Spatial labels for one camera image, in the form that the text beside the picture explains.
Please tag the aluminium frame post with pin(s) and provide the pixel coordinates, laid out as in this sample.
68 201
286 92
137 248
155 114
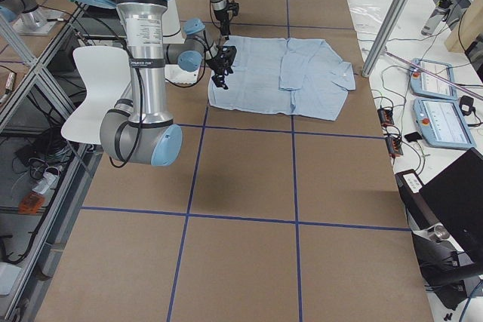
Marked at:
394 12

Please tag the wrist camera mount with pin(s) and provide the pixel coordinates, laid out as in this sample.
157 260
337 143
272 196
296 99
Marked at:
233 8

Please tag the black laptop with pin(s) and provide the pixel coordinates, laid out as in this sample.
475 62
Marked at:
453 198

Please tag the white plastic chair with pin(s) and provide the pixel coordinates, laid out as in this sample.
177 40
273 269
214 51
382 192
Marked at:
105 73

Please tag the light blue button-up shirt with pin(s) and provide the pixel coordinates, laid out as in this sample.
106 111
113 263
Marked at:
285 76

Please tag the blue teach pendant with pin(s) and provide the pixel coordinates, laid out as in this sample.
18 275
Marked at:
441 124
432 79

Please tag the upper blue teach pendant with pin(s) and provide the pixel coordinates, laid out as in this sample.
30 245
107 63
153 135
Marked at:
432 79

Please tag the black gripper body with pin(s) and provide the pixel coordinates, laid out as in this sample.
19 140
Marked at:
223 17
218 66

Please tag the lower blue teach pendant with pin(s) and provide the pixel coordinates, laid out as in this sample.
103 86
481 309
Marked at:
441 124

